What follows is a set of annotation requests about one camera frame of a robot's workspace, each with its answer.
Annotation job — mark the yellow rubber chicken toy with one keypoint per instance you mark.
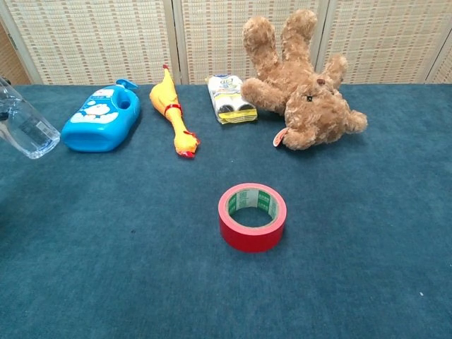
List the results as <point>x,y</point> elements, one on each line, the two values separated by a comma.
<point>166,95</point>

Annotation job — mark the white yellow packaged rolls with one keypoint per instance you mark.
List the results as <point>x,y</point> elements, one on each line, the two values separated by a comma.
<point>226,95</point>

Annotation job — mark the blue cartoon lotion pump bottle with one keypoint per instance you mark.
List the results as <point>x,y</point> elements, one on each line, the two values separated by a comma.
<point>102,121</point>

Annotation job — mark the brown plush teddy bear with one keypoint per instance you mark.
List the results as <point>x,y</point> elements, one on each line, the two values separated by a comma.
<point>318,113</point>

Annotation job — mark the woven folding screen panel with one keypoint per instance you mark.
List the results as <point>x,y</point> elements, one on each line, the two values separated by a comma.
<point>10,63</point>
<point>385,35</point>
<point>445,70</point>
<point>212,35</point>
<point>99,35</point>

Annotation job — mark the red adhesive tape roll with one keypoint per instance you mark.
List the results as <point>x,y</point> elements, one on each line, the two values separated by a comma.
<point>250,240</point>

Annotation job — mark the transparent plastic water bottle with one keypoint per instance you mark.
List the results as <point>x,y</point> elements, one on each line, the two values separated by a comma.
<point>31,130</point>

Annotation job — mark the teal blue table cloth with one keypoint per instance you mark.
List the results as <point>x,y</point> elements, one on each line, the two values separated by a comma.
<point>141,282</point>

